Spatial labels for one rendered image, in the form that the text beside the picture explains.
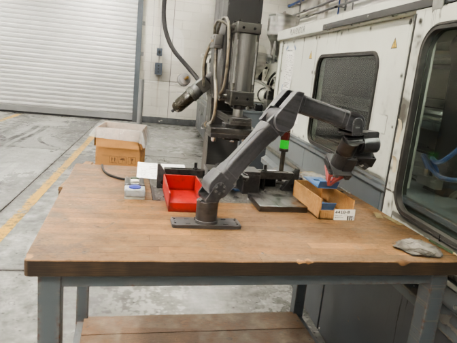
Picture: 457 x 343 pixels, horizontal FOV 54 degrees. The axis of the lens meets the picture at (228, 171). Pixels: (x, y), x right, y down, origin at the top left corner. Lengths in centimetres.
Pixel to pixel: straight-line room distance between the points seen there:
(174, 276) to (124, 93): 980
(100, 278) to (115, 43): 986
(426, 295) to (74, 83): 1007
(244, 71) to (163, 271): 83
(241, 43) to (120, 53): 924
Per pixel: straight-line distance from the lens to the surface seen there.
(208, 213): 127
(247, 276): 116
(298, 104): 130
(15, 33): 1123
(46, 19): 1107
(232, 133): 163
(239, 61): 163
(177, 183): 164
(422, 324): 145
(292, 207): 152
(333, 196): 166
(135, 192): 151
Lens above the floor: 134
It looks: 12 degrees down
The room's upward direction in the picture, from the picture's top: 6 degrees clockwise
